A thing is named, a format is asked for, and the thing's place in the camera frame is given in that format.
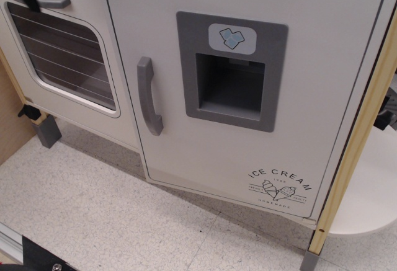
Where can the white toy oven door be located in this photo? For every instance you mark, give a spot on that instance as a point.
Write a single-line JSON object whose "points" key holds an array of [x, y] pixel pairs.
{"points": [[66, 56]]}

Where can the grey fridge door handle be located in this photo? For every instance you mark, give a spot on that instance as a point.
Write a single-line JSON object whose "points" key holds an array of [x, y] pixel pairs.
{"points": [[145, 74]]}

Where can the light wooden left panel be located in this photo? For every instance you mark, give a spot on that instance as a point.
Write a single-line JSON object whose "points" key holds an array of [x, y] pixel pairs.
{"points": [[15, 131]]}

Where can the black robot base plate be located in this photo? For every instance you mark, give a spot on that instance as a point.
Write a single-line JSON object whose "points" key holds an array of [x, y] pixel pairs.
{"points": [[38, 258]]}

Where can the grey right foot cap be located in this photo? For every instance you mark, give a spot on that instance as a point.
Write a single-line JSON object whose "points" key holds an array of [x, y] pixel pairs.
{"points": [[309, 262]]}

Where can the light wooden right post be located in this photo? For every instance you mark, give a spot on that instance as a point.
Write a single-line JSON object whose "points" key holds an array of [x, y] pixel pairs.
{"points": [[377, 86]]}

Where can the grey ice dispenser panel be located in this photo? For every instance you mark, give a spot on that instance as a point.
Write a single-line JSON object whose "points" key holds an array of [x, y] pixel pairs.
{"points": [[231, 69]]}

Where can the black clamp right edge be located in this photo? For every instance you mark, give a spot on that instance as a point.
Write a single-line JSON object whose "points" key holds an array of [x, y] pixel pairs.
{"points": [[387, 112]]}

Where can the aluminium rail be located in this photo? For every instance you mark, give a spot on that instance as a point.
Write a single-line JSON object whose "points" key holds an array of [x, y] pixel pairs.
{"points": [[11, 244]]}

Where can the white toy kitchen cabinet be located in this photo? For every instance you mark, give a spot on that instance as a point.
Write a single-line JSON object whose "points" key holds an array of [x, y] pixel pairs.
{"points": [[122, 129]]}

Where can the white toy fridge door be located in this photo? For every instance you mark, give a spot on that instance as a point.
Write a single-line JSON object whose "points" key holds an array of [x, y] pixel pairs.
{"points": [[331, 47]]}

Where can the white round table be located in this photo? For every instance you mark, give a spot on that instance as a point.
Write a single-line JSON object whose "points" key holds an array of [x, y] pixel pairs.
{"points": [[369, 203]]}

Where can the grey foot cap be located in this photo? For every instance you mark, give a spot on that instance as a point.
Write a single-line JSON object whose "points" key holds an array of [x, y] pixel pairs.
{"points": [[48, 132], [309, 262]]}

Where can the black clamp knob left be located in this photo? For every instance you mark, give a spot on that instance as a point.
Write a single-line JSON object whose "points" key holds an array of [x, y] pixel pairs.
{"points": [[30, 111]]}

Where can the grey left foot cap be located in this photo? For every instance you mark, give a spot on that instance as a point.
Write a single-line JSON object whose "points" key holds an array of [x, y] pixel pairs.
{"points": [[48, 132]]}

